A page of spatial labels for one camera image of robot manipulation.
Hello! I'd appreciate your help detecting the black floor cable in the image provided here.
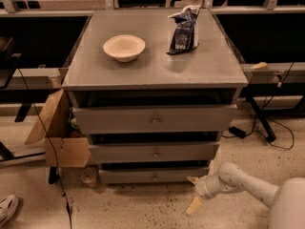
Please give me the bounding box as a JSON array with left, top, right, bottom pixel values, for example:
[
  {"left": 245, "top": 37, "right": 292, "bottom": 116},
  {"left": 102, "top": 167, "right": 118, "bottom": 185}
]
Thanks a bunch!
[{"left": 221, "top": 62, "right": 295, "bottom": 151}]

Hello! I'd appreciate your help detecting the black table leg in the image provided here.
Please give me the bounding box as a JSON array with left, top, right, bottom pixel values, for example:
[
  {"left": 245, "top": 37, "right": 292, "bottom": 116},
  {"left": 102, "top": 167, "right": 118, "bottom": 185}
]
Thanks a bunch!
[{"left": 246, "top": 94, "right": 276, "bottom": 142}]

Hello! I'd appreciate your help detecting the clear plastic cup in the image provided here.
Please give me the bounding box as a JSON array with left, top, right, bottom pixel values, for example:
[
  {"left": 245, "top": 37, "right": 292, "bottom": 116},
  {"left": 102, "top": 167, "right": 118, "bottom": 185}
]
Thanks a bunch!
[{"left": 81, "top": 167, "right": 97, "bottom": 188}]

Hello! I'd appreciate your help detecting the grey drawer cabinet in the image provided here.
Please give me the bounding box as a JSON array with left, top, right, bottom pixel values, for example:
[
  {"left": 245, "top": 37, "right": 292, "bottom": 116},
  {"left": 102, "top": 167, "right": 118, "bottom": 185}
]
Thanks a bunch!
[{"left": 63, "top": 10, "right": 247, "bottom": 171}]

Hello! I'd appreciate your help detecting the blue white snack bag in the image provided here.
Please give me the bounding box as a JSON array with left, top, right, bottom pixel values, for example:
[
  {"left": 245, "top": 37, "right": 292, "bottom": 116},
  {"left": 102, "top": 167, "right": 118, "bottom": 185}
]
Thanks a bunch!
[{"left": 168, "top": 5, "right": 200, "bottom": 55}]

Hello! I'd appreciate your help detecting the grey drawer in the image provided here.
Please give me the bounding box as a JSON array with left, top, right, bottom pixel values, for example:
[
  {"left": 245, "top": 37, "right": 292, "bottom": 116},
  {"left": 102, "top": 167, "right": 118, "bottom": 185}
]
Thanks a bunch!
[
  {"left": 73, "top": 104, "right": 236, "bottom": 135},
  {"left": 90, "top": 141, "right": 219, "bottom": 163},
  {"left": 99, "top": 167, "right": 209, "bottom": 184}
]

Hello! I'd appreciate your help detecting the black cable on left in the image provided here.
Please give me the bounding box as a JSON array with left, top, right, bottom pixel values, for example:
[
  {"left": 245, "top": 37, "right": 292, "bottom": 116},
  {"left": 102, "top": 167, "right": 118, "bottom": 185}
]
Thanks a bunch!
[{"left": 15, "top": 68, "right": 73, "bottom": 229}]

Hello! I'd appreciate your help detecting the white sneaker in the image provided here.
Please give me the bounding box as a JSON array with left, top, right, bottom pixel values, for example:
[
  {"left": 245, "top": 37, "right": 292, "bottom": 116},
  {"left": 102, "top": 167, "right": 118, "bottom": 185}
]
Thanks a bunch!
[{"left": 0, "top": 195, "right": 19, "bottom": 227}]

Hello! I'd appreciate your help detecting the black power adapter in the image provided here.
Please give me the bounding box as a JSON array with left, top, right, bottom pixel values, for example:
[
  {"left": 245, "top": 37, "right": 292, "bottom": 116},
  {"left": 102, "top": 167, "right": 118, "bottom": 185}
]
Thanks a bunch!
[{"left": 229, "top": 127, "right": 246, "bottom": 138}]

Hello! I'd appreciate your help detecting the grey top drawer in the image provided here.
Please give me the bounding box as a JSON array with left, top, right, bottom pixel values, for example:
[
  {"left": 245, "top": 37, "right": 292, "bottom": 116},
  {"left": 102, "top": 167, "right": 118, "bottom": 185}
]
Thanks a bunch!
[{"left": 73, "top": 104, "right": 236, "bottom": 135}]

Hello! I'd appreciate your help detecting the yellow sponge piece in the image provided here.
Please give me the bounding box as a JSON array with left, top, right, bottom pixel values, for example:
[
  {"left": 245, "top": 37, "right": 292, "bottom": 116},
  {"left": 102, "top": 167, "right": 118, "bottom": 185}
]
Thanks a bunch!
[{"left": 251, "top": 62, "right": 267, "bottom": 70}]

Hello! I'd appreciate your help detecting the grey bottom drawer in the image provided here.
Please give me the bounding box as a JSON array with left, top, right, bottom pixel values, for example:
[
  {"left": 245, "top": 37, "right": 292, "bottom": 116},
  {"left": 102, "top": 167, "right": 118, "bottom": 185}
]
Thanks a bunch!
[{"left": 99, "top": 167, "right": 209, "bottom": 184}]

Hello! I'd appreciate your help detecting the open cardboard box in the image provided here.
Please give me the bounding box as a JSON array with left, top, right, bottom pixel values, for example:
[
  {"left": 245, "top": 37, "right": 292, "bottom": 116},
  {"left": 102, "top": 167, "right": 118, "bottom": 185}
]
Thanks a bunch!
[{"left": 25, "top": 90, "right": 91, "bottom": 168}]

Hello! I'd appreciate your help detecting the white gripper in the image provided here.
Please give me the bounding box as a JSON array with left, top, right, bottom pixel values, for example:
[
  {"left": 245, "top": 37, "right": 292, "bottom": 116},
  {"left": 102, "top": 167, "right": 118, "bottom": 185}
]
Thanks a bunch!
[{"left": 186, "top": 175, "right": 222, "bottom": 215}]

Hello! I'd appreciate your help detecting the grey middle drawer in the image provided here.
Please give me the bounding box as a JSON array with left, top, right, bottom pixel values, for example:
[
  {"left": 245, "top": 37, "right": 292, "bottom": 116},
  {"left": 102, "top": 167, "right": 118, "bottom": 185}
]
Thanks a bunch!
[{"left": 90, "top": 141, "right": 219, "bottom": 163}]

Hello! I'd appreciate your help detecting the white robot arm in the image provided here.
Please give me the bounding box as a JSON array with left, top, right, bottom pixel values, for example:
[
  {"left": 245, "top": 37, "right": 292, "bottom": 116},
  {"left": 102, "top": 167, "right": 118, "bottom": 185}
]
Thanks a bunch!
[{"left": 186, "top": 162, "right": 305, "bottom": 229}]

